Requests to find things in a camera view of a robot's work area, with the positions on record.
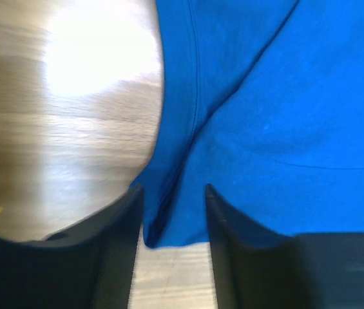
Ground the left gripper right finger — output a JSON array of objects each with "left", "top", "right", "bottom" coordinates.
[{"left": 206, "top": 185, "right": 364, "bottom": 309}]

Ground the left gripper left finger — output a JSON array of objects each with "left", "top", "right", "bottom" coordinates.
[{"left": 0, "top": 185, "right": 144, "bottom": 309}]

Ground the dark blue t-shirt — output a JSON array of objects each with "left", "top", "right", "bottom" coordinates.
[{"left": 137, "top": 1, "right": 364, "bottom": 248}]

